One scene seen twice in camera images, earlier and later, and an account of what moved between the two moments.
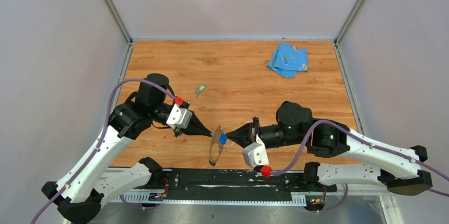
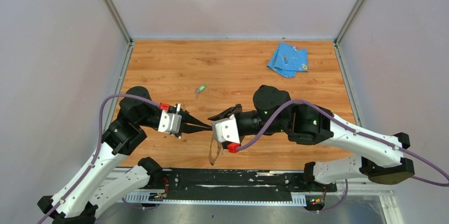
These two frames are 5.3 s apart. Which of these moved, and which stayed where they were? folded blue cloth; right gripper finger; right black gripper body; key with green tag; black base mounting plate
Moved: right black gripper body; right gripper finger
Stayed: folded blue cloth; key with green tag; black base mounting plate
